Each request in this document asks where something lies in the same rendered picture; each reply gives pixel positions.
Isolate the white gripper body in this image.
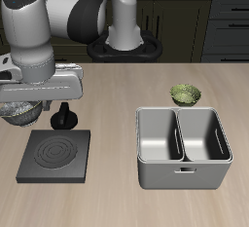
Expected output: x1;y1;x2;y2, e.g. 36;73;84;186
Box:
0;63;85;104

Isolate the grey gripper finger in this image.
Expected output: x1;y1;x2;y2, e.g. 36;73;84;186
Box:
42;99;53;111

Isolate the round black stove knob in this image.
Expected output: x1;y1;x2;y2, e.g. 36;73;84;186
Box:
50;101;80;131

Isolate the black bowl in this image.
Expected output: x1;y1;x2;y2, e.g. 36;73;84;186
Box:
0;100;44;128

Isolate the dark grey stove plate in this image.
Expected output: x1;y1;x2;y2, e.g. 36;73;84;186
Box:
15;129;92;184

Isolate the green fluted dish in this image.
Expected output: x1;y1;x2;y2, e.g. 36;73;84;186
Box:
169;83;202;107

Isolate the dark kitchen cupboard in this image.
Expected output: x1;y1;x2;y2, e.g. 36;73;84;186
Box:
0;0;249;64

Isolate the white two-bin basket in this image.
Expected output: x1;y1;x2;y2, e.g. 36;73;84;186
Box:
134;106;234;191

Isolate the grey drawer cabinet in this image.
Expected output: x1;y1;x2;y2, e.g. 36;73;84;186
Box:
200;0;249;64

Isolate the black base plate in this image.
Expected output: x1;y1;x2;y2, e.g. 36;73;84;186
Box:
86;30;163;63

